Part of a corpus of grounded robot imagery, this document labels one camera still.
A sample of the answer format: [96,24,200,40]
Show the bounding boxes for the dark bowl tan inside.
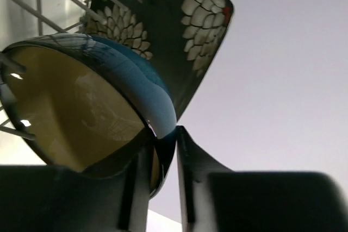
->
[1,33,177,197]

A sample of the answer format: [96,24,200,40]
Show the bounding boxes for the black floral square plate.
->
[84,0,234,117]

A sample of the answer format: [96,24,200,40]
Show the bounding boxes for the grey wire dish rack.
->
[0,0,145,140]

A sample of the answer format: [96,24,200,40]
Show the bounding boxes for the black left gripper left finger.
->
[1,148,152,231]

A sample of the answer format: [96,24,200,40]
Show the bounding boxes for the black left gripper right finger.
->
[177,126,347,231]

